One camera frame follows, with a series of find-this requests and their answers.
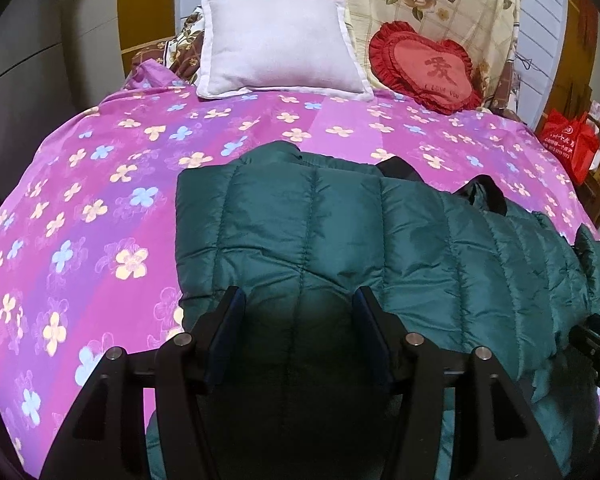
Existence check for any dark green puffer jacket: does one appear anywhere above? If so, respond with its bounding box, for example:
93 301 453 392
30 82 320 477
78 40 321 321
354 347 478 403
175 141 600 479

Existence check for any white square pillow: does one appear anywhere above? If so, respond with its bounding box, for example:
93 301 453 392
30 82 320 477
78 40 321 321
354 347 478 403
197 0 373 101

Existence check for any red heart-shaped cushion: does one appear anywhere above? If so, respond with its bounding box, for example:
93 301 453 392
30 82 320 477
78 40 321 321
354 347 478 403
368 21 482 115

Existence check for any red gift bag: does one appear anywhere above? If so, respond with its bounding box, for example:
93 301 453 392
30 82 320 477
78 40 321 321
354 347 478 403
539 110 600 186

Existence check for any brown floral pillow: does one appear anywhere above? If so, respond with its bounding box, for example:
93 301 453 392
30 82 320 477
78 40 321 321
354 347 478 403
131 6 204 84

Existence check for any pink floral bed cover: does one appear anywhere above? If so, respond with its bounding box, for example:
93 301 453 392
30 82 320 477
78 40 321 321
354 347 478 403
0 63 594 474

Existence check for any cream floral blanket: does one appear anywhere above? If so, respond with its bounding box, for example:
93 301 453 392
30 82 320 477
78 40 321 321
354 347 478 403
247 0 524 111

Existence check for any grey wardrobe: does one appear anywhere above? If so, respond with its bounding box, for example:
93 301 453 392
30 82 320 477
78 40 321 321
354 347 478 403
0 0 124 198

